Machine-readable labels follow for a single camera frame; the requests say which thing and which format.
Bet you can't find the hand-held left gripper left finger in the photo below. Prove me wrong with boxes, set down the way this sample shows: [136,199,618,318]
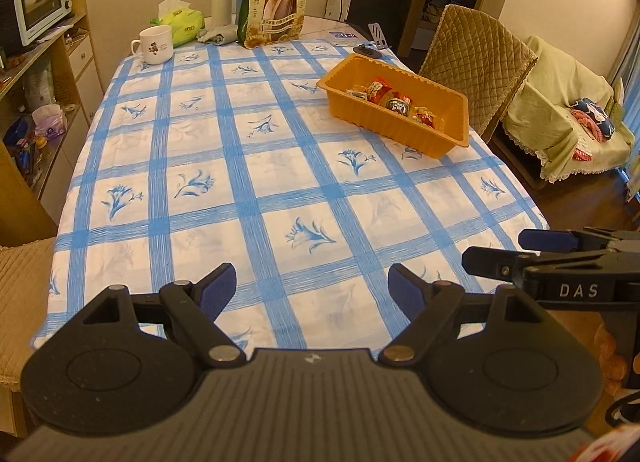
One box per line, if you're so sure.
[70,263,247,369]

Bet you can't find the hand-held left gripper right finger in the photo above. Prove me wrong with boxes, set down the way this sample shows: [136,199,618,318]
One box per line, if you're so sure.
[379,263,556,368]

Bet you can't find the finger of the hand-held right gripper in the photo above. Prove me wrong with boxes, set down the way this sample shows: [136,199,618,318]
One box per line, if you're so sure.
[518,227,640,253]
[461,245,542,284]

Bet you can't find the orange plastic tray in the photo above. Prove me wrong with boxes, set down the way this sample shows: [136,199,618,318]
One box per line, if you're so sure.
[316,53,471,159]

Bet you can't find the red brown candy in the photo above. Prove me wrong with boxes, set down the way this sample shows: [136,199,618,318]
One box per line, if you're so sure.
[412,107,443,129]

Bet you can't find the green edged dark packet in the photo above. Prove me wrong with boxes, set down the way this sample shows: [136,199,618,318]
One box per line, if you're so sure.
[384,96,415,117]

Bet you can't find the large red packet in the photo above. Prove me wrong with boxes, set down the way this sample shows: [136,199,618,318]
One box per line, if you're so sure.
[366,78,393,104]

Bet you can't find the person's right hand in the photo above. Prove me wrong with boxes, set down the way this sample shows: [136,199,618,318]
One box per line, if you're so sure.
[595,325,628,397]

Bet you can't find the blue checked tablecloth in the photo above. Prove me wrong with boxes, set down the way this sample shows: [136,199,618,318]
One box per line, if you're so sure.
[30,15,548,358]

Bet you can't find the green covered sofa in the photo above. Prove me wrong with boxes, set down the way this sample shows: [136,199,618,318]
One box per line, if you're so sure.
[492,35,636,188]

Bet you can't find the blue white cushion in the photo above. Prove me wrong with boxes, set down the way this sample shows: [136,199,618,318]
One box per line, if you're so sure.
[572,98,618,140]

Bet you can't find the red white cloth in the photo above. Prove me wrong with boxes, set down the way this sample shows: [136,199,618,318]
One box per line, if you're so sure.
[570,424,640,462]

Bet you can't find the quilted covered chair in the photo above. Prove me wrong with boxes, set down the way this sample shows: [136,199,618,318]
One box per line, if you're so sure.
[417,5,538,143]

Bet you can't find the wooden chair quilted cushion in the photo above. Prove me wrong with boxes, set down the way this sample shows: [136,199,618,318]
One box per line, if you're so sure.
[0,142,60,438]

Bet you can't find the pink plastic bag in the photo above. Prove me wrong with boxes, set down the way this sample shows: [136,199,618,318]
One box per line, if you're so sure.
[31,105,68,138]

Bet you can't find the phone stand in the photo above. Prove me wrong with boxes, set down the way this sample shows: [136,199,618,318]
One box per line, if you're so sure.
[352,22,388,60]

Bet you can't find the white mug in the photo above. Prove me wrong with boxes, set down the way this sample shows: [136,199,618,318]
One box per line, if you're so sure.
[131,25,174,64]

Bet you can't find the grey cloth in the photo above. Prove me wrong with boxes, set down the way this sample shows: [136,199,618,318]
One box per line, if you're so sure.
[196,25,238,46]

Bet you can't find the blue plastic item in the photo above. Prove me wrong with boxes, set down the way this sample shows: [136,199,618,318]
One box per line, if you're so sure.
[2,118,31,145]

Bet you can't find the wooden shelf cabinet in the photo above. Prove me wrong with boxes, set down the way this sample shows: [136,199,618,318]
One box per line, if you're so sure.
[0,0,106,243]

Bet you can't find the clear plastic bag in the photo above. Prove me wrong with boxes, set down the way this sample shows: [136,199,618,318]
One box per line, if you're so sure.
[22,57,56,113]

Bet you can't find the green tissue pack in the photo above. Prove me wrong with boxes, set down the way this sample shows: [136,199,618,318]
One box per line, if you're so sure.
[151,0,205,47]

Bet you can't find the sunflower seed box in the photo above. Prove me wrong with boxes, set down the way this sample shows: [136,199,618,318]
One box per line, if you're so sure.
[235,0,312,49]

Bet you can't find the light blue toaster oven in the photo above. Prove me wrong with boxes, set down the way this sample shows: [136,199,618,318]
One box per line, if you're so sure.
[10,0,73,47]

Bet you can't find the black appliance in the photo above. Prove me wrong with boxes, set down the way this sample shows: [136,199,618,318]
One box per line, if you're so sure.
[0,0,26,58]

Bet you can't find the black cable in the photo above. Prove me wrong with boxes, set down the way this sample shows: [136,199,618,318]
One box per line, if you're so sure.
[602,389,640,428]

